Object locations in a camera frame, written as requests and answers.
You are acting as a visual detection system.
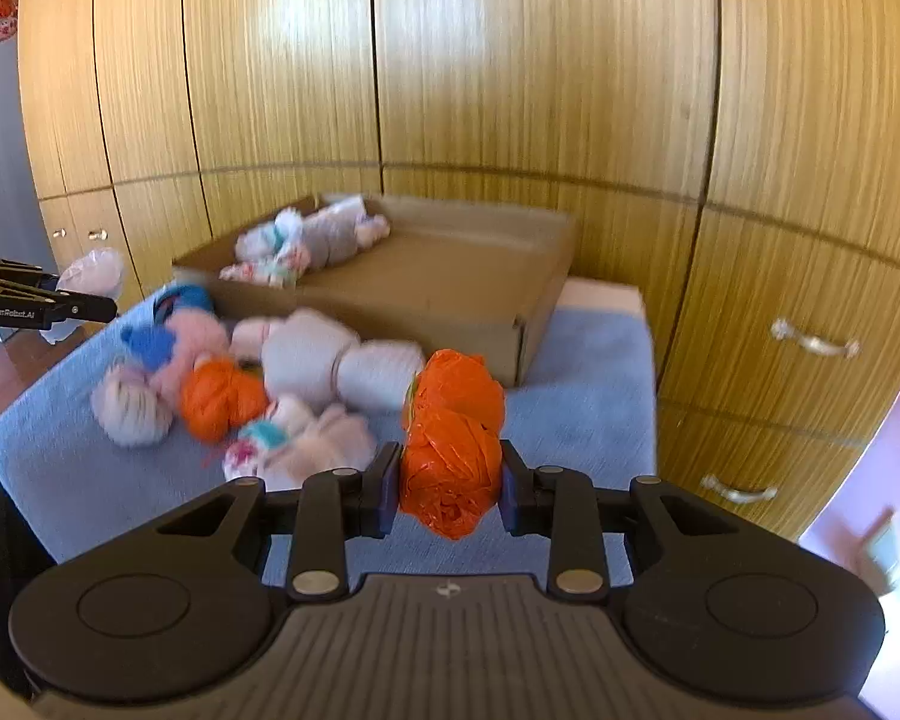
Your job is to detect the grey sock bundle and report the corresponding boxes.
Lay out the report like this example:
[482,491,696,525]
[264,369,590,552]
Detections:
[300,197,391,271]

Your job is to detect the wall socket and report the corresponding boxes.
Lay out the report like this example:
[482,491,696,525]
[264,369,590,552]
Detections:
[859,510,900,593]

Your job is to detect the orange plastic bag bundle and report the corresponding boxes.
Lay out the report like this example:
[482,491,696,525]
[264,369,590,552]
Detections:
[180,356,269,443]
[401,349,507,541]

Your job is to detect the bright blue sock ball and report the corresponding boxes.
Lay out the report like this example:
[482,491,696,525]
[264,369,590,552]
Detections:
[120,326,177,374]

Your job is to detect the pale pink cloth bundle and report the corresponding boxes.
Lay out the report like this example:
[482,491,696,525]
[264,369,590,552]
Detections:
[270,396,380,490]

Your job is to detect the white teal sock bundle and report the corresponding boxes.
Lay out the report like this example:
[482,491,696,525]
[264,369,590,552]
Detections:
[235,210,306,263]

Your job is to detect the pinkish white sock ball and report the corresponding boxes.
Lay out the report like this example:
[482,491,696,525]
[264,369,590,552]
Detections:
[56,247,126,302]

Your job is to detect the wooden wardrobe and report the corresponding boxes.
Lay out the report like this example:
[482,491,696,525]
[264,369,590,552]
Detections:
[15,0,900,541]

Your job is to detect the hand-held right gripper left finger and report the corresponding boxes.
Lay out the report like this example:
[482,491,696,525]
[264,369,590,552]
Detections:
[142,442,404,602]

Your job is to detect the shallow cardboard box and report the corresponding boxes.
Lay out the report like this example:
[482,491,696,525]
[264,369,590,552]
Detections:
[171,193,577,389]

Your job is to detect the pink fluffy bundle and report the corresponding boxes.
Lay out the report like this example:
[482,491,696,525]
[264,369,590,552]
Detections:
[161,311,231,391]

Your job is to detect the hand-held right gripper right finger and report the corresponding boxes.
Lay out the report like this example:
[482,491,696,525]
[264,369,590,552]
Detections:
[499,439,751,602]

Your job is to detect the blue towel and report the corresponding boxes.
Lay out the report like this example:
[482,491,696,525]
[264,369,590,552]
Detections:
[0,281,657,586]

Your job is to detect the pale striped sock ball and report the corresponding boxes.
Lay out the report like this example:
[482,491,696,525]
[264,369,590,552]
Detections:
[92,367,173,451]

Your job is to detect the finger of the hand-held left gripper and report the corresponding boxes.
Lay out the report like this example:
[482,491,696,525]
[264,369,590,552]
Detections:
[0,253,58,293]
[0,279,119,331]

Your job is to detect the white knit garment bundle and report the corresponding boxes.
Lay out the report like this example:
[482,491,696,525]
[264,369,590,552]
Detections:
[231,310,426,412]

